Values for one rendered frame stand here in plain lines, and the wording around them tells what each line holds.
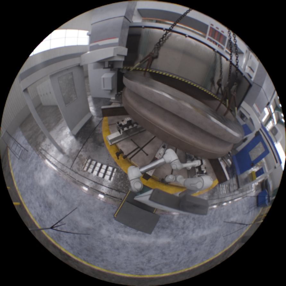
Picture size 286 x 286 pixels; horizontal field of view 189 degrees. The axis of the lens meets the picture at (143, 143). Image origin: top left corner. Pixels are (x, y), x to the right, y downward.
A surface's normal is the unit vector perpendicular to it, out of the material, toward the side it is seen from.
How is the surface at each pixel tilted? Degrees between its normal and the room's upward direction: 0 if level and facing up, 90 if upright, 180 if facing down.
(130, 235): 0
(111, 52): 90
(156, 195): 0
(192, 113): 90
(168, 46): 90
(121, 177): 0
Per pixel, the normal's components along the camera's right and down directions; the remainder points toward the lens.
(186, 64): -0.19, 0.76
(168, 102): -0.59, 0.58
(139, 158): 0.14, -0.60
